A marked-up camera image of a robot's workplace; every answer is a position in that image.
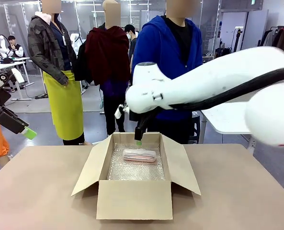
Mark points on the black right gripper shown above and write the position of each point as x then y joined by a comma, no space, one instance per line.
143,121

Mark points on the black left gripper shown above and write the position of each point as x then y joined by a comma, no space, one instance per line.
10,118

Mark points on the pink glasses case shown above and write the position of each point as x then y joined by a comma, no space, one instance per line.
139,157

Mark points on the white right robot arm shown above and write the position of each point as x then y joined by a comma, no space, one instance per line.
216,76

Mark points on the black shoulder bag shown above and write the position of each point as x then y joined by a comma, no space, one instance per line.
80,64

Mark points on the clear bubble wrap sheet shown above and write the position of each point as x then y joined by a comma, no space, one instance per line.
132,173

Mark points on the mannequin with dark clothes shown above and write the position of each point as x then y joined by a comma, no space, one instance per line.
111,100

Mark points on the black chair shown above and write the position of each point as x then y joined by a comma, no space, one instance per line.
195,129

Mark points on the open brown cardboard box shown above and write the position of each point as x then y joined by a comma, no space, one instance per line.
132,201

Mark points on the white background desk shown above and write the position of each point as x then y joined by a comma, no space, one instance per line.
3,64

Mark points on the seated background person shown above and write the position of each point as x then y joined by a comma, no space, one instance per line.
14,49

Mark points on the white side table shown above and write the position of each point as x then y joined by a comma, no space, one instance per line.
225,121

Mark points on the mannequin in plaid jacket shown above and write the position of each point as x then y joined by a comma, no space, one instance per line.
48,48

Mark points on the dark red cloth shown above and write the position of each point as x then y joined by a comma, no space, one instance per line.
108,52

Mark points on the person in blue hoodie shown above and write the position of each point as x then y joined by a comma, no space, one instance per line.
156,48

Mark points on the background person with mask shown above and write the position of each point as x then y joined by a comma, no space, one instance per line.
132,40

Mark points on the dark suitcase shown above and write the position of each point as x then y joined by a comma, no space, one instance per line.
222,52

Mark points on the black tripod stand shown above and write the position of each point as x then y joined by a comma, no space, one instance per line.
239,36

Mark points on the clothes rack with garments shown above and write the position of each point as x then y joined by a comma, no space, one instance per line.
278,36

